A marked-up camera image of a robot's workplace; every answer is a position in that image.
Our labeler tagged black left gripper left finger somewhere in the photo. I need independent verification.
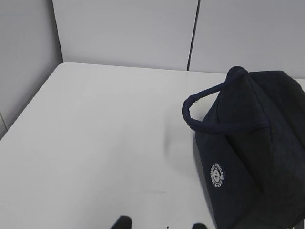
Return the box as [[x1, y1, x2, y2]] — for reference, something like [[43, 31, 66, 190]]
[[112, 215, 132, 229]]

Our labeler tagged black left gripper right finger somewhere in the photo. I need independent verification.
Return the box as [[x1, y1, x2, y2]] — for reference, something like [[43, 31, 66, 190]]
[[192, 223, 207, 229]]

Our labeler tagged dark blue zip bag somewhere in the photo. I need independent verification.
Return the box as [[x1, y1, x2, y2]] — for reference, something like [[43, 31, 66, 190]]
[[182, 66, 305, 229]]

